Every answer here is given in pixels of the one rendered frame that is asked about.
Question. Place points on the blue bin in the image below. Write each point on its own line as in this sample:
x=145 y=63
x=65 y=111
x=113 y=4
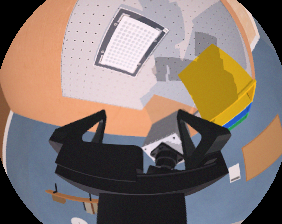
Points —
x=238 y=117

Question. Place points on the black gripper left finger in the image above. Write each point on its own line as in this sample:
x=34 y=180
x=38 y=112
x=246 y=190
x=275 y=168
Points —
x=76 y=129

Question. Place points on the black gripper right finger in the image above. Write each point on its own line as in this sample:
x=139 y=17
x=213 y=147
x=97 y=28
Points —
x=213 y=137

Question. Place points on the white well plate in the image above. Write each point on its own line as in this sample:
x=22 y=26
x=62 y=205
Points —
x=119 y=59

